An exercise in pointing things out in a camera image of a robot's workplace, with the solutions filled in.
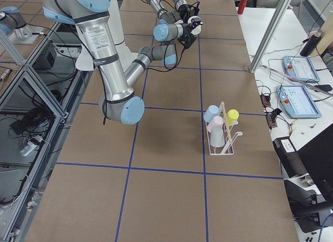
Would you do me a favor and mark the near teach pendant tablet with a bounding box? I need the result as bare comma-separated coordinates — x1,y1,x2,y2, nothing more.
276,85,322,119

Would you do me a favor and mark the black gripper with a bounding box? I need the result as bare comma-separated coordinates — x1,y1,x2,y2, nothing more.
178,18,198,49
179,2,200,22

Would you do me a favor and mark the light blue cup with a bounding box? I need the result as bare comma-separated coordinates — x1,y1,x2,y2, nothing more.
203,105,219,123

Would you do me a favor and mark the pink cup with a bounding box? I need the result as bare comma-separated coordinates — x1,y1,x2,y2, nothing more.
207,116,224,133

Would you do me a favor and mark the far teach pendant tablet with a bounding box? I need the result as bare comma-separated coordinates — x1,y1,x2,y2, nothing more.
283,56,320,83

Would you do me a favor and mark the black water bottle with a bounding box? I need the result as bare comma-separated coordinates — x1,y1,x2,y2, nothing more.
300,30,323,57

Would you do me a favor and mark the yellow cup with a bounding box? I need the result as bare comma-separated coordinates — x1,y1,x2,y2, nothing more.
226,109,239,126

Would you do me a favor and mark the wooden rack dowel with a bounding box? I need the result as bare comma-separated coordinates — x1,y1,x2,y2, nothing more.
221,101,232,141

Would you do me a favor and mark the metal grabber stick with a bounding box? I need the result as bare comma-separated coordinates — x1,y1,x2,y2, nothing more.
261,64,333,93

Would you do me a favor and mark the aluminium frame post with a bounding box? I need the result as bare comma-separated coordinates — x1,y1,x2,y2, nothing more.
249,0,291,73

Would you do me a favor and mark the teach pendant tablet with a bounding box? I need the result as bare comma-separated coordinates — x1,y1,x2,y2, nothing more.
276,85,322,119
283,56,320,83

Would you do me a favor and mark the grey cup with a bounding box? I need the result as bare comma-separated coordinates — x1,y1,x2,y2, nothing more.
210,127,225,148

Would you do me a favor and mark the black label box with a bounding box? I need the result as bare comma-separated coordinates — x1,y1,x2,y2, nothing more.
273,136,307,177

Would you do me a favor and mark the white wire cup rack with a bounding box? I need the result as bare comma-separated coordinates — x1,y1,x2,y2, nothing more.
204,104,243,156

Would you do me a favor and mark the red fire extinguisher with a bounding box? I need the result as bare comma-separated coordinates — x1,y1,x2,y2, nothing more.
237,0,247,15

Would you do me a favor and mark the black monitor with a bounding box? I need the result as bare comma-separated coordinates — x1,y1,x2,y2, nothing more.
298,125,333,200

